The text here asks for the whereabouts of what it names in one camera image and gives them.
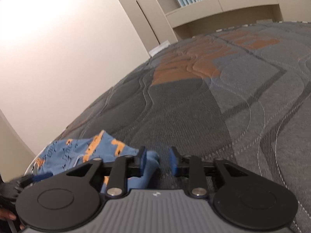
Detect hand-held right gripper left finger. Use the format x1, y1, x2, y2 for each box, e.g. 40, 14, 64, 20
66, 147, 148, 197

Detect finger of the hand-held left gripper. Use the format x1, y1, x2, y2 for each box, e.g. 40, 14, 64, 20
15, 172, 53, 188

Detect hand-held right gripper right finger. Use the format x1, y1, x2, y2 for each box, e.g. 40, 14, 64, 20
168, 147, 249, 198

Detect blue pants with orange print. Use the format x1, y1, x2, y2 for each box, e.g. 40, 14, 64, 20
33, 130, 161, 193

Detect person's left hand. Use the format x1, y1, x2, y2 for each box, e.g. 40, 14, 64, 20
0, 206, 17, 221

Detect grey and orange quilted mattress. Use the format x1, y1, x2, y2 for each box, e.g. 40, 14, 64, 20
52, 21, 311, 233

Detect beige built-in wardrobe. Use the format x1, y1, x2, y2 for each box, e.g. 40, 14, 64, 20
107, 0, 181, 54

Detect beige window ledge cabinet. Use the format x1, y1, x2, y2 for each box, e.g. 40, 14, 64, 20
166, 0, 311, 40

